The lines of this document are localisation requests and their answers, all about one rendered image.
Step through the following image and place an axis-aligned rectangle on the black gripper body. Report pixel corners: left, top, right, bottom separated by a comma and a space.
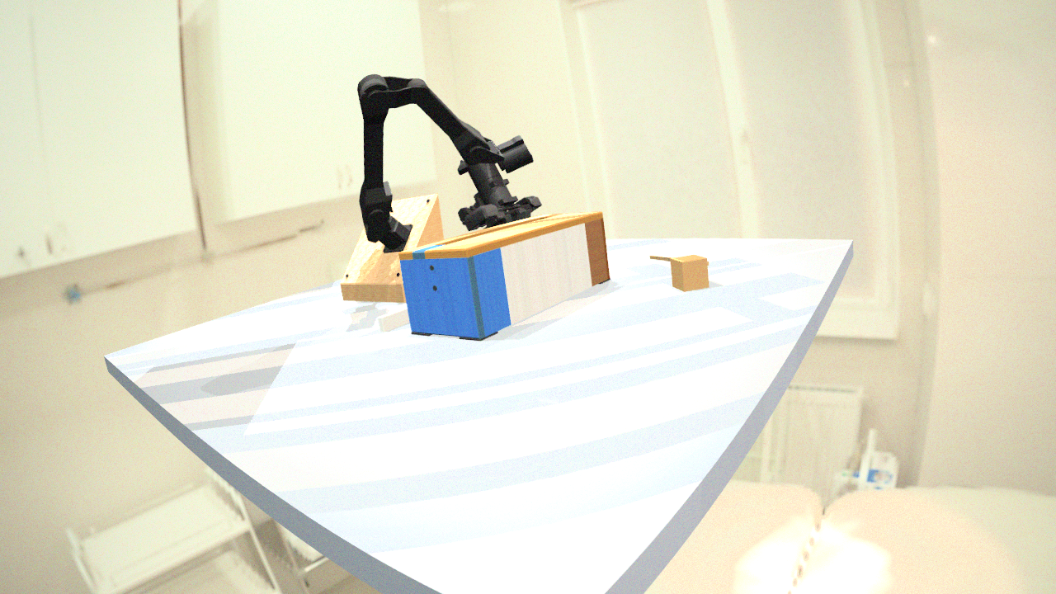
464, 177, 542, 231

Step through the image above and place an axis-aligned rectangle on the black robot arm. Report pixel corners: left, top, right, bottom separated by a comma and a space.
357, 74, 534, 253

